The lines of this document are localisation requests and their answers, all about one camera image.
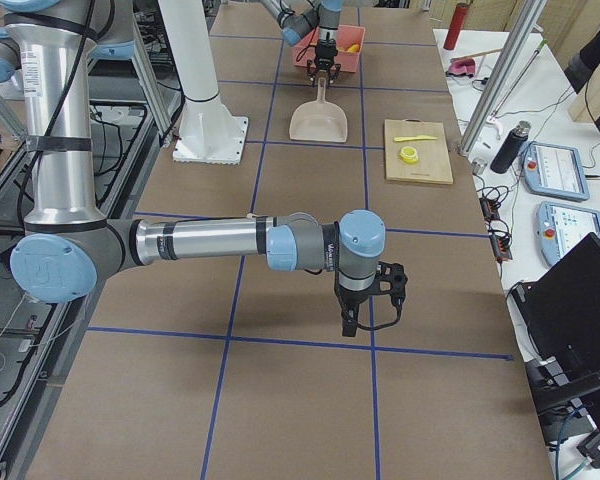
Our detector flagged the red cylinder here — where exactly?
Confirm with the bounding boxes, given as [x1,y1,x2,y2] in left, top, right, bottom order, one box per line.
[443,2,469,51]

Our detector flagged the lower teach pendant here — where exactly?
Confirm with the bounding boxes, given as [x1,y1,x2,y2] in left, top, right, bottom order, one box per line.
[536,201,600,266]

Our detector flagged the tan toy ginger root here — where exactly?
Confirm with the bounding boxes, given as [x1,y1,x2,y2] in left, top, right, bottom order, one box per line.
[337,44,360,53]

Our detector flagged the aluminium frame post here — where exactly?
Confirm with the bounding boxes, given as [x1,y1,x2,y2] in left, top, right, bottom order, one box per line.
[458,0,547,157]

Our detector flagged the black monitor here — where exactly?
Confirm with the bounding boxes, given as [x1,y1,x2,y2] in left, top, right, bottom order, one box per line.
[512,233,600,431]

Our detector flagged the wooden cutting board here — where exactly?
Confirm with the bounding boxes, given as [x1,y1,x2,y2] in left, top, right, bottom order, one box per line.
[384,119,453,185]

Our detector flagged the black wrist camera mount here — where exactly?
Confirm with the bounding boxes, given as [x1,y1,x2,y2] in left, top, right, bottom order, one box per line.
[371,261,408,309]

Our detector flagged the pink plastic bin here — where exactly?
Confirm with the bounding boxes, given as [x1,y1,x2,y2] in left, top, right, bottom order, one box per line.
[292,25,365,73]

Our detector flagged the yellow lemon slices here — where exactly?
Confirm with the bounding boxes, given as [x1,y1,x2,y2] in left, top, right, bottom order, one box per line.
[399,146,419,165]

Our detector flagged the beige plastic dustpan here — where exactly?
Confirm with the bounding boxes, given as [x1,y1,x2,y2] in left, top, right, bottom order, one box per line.
[289,75,348,143]

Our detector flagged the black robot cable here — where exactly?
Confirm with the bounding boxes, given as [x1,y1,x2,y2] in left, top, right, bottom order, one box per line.
[352,294,406,332]

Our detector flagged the upper teach pendant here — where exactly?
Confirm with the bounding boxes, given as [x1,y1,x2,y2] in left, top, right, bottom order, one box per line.
[521,141,590,202]

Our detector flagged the teach pendant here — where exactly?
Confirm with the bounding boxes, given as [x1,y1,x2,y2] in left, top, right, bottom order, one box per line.
[536,201,600,266]
[521,141,590,202]

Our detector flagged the yellow plastic knife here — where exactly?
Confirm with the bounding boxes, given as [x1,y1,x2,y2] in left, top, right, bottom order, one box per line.
[393,134,438,143]

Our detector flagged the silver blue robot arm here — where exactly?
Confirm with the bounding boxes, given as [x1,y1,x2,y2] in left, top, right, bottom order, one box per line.
[3,1,406,337]
[261,0,342,84]

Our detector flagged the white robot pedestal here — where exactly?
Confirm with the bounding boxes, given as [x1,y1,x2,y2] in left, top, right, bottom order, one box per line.
[159,0,249,165]

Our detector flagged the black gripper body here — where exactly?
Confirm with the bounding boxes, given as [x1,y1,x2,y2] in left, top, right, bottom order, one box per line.
[307,42,341,80]
[334,270,376,313]

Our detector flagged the black water bottle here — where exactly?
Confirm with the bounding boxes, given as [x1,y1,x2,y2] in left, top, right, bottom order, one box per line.
[490,120,531,174]

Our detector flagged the pink cloth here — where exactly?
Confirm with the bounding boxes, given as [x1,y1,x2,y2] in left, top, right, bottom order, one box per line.
[446,57,476,78]

